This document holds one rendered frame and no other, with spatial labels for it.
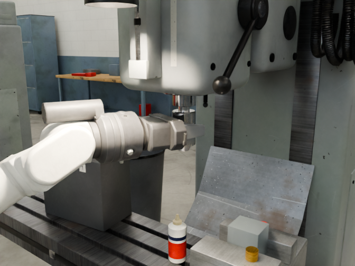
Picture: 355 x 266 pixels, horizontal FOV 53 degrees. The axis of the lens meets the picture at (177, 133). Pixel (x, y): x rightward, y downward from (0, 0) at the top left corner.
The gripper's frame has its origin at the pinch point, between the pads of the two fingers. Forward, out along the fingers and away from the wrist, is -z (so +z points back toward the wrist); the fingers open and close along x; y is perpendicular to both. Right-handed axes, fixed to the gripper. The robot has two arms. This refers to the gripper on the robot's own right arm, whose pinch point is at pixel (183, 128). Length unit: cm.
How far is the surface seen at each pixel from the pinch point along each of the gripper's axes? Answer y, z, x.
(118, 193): 22.3, 4.5, 24.8
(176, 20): -19.9, 6.8, -8.0
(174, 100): -5.9, 2.4, -0.4
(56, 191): 22.8, 17.8, 36.1
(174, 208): 122, -113, 190
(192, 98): -6.2, -0.4, -2.3
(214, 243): 19.5, 0.2, -11.7
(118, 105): 93, -220, 584
